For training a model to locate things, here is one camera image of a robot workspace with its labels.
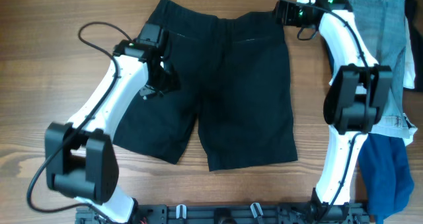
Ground black shorts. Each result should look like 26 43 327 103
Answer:
113 0 297 171

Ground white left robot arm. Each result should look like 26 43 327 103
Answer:
39 23 180 223

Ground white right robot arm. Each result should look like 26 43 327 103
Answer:
274 0 393 223

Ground light blue denim jeans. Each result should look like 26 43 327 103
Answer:
348 0 410 138

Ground blue garment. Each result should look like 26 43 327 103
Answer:
325 42 415 224

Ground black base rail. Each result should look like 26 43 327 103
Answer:
75 202 371 224

